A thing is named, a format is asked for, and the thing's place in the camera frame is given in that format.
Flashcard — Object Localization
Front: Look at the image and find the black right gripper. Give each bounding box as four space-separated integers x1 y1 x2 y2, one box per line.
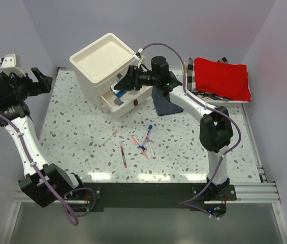
115 65 160 91

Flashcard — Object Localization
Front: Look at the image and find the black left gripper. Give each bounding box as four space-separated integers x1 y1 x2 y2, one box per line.
1 68 52 101

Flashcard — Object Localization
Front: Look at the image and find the blue patterned tape roll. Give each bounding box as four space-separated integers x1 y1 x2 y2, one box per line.
110 81 127 98

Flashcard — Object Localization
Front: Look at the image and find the cream drawer organizer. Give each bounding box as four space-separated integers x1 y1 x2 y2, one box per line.
69 33 152 118

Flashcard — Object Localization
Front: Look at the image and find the blue grey glue stick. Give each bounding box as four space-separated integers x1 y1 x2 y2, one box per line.
114 98 123 106

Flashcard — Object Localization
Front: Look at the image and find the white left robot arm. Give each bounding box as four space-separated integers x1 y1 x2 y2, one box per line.
0 68 86 207

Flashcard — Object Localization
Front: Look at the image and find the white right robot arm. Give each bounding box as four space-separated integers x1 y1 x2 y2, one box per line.
113 56 233 200

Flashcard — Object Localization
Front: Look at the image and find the dark blue pencil pouch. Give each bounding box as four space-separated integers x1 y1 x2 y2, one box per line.
151 86 184 116

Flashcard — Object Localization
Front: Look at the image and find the orange marker pen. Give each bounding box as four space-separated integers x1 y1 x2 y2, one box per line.
131 135 149 159

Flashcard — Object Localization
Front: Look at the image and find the pink-capped white marker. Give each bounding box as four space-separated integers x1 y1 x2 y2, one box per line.
146 136 156 159

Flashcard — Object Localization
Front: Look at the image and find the red pen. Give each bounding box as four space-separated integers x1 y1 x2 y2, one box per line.
119 141 127 168

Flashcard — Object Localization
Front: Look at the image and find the blue-capped white marker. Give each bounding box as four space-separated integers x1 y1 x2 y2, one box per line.
140 125 153 151

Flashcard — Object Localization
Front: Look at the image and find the black white checkered cloth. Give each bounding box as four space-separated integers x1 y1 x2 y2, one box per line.
185 57 196 91

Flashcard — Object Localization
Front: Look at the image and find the white cloth basket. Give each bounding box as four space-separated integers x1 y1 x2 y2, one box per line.
181 60 250 105

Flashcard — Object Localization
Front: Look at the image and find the red folded cloth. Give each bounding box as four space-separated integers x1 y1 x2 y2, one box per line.
194 57 251 102

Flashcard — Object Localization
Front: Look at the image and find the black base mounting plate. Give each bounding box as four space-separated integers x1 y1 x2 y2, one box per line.
56 181 238 213

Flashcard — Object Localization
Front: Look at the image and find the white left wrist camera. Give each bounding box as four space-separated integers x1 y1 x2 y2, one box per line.
0 54 26 77

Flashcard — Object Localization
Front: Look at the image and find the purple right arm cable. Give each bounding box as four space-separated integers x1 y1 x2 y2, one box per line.
139 42 242 218

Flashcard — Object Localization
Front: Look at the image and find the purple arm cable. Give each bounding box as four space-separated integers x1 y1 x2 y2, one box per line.
139 42 242 218
0 56 98 226

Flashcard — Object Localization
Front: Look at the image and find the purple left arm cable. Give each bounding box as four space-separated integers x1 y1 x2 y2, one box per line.
0 56 98 226

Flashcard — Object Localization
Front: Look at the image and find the aluminium frame rail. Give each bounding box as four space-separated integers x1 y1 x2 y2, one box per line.
1 100 287 243

